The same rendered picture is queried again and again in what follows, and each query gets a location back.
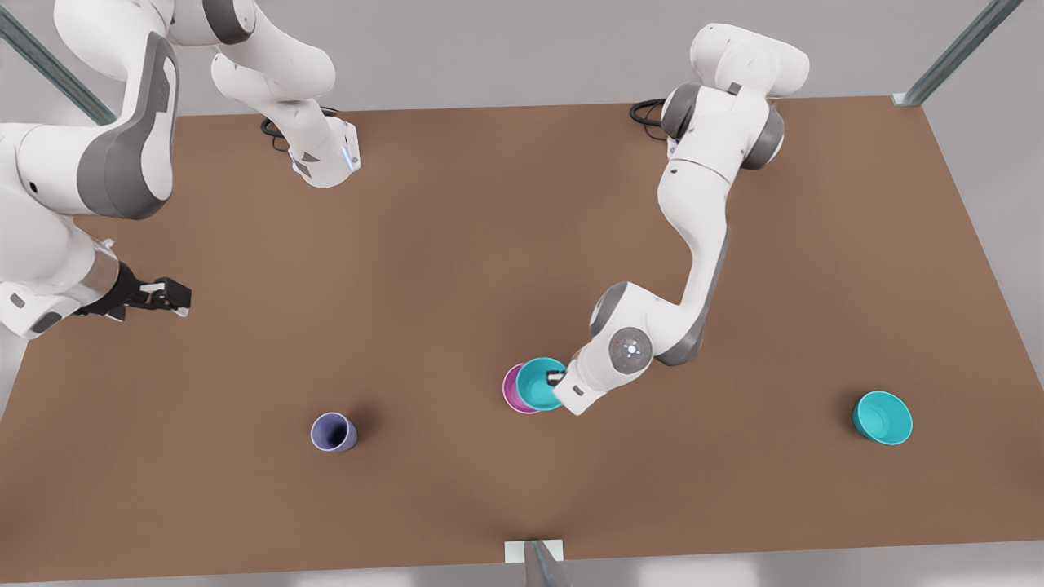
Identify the silver frame post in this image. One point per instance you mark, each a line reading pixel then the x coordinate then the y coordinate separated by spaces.
pixel 954 53
pixel 57 69
pixel 534 562

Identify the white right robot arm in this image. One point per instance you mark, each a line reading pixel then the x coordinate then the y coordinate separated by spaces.
pixel 122 155

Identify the teal bowl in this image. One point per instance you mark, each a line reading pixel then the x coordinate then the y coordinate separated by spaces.
pixel 534 385
pixel 882 417

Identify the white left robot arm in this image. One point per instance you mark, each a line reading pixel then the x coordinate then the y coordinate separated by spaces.
pixel 701 204

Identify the purple cup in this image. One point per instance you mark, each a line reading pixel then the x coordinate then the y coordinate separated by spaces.
pixel 333 433

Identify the pink bowl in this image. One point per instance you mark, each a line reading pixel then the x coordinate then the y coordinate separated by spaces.
pixel 510 393

